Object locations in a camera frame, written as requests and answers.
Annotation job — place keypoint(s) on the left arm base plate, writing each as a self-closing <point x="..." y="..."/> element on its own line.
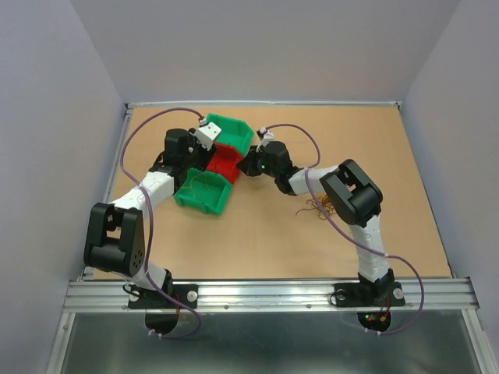
<point x="142" y="299"/>

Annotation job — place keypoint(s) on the green bin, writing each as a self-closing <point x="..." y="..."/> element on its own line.
<point x="204" y="191"/>
<point x="234" y="132"/>

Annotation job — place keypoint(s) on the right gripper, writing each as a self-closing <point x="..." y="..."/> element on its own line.
<point x="247" y="164"/>

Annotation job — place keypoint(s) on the near green bin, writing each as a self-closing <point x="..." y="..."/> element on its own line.
<point x="204" y="191"/>

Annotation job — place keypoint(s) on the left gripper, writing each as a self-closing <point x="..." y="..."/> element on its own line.
<point x="206" y="156"/>

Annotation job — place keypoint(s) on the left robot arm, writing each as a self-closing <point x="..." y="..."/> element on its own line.
<point x="115" y="241"/>

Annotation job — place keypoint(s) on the far green bin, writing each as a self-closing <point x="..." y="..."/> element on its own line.
<point x="234" y="132"/>

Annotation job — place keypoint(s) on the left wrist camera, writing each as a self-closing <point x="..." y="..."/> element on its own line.
<point x="207" y="134"/>

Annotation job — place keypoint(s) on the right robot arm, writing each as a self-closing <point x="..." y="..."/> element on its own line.
<point x="355" y="199"/>

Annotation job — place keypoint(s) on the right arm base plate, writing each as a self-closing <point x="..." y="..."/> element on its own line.
<point x="357" y="295"/>

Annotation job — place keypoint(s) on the aluminium rail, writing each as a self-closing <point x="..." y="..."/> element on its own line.
<point x="218" y="296"/>

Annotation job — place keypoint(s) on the red bin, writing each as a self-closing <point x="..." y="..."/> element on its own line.
<point x="225" y="162"/>

